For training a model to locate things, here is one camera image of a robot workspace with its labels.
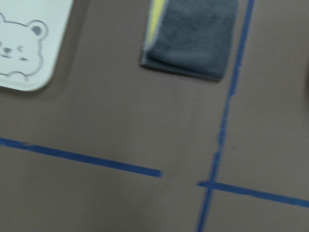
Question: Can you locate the grey folded cloth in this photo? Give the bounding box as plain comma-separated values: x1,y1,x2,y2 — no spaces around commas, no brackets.
141,0,239,81

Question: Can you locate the white bear tray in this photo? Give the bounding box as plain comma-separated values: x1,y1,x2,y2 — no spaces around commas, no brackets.
0,0,74,92

